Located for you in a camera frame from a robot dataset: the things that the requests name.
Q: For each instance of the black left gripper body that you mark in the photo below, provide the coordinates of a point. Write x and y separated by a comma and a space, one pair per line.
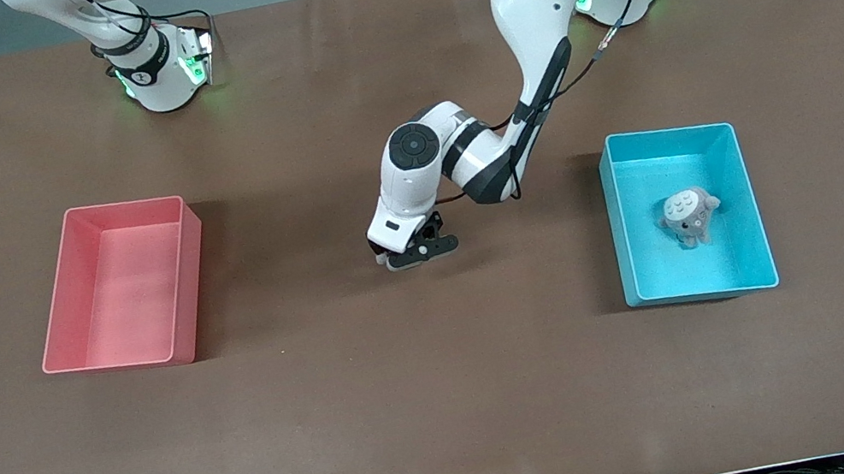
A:
433, 225

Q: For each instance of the grey plush toy white belly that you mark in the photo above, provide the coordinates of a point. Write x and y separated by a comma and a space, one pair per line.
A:
685, 212

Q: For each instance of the pink plastic box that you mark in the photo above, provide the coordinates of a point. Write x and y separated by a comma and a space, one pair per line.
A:
133, 323

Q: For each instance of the blue plastic box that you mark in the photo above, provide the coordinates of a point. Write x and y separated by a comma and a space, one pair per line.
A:
654, 274

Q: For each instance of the brown table cover sheet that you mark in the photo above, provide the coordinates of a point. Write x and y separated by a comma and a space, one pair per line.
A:
450, 397

